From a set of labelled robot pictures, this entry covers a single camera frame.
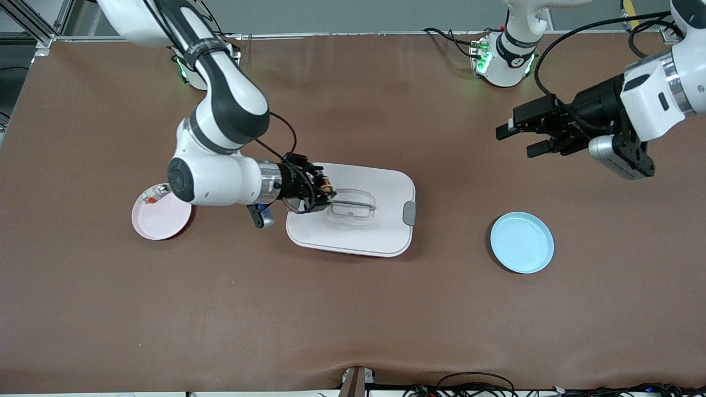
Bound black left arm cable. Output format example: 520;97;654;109
533;0;676;138

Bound aluminium table edge rail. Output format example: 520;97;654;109
55;31;671;44

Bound looped black cable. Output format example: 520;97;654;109
436;372;517;397

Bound white lidded storage box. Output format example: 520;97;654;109
286;162;417;258

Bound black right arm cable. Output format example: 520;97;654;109
149;0;318;214

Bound light blue round plate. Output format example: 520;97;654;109
490;212;555;275

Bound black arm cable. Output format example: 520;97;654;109
533;0;676;138
149;0;318;214

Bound tangled cable bundle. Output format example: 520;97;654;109
403;382;706;397

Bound black base power cable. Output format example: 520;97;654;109
422;26;505;58

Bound red and silver switch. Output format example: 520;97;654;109
140;185;171;206

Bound aluminium frame strut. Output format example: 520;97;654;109
0;0;75;56

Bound pink round plate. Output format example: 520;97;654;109
131;183;193;241

